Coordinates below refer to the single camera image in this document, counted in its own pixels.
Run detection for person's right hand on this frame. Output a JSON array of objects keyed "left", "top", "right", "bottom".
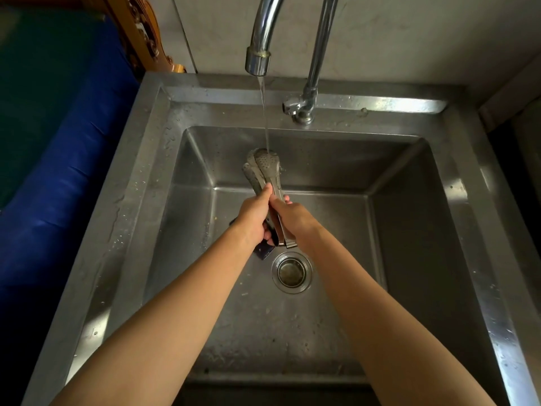
[{"left": 269, "top": 195, "right": 320, "bottom": 242}]

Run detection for person's left hand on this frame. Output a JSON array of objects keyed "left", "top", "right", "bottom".
[{"left": 234, "top": 184, "right": 280, "bottom": 248}]

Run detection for stainless steel kitchen tongs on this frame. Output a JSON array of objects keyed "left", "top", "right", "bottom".
[{"left": 242, "top": 148, "right": 299, "bottom": 249}]

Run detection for person's left forearm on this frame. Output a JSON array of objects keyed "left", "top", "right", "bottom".
[{"left": 50, "top": 222, "right": 257, "bottom": 406}]

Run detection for person's right forearm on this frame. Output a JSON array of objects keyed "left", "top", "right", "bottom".
[{"left": 298, "top": 224, "right": 496, "bottom": 406}]

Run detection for stainless steel sink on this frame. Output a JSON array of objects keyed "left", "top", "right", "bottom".
[{"left": 21, "top": 72, "right": 541, "bottom": 406}]

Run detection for dark knife blade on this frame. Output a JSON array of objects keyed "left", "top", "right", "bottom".
[{"left": 229, "top": 218, "right": 275, "bottom": 262}]

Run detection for metal sink drain strainer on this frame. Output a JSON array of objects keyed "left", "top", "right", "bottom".
[{"left": 271, "top": 251, "right": 314, "bottom": 295}]

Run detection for chrome gooseneck faucet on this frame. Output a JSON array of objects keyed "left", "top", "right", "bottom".
[{"left": 245, "top": 0, "right": 340, "bottom": 125}]

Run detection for carved wooden furniture piece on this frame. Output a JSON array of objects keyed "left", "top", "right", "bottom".
[{"left": 82, "top": 0, "right": 187, "bottom": 74}]

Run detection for blue tarp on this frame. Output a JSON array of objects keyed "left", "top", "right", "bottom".
[{"left": 0, "top": 7, "right": 141, "bottom": 389}]

